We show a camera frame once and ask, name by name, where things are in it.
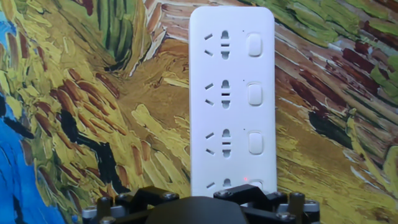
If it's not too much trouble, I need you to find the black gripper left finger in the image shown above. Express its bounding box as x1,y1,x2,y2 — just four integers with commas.
81,185,180,224

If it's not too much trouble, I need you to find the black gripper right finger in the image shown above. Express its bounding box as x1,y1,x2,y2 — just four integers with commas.
213,183,321,224

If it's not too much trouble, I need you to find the Van Gogh wheatfield print cloth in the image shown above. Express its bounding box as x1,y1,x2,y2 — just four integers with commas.
0,0,398,224

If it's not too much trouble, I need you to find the white four-socket power strip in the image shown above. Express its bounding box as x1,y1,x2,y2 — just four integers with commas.
188,6,278,198

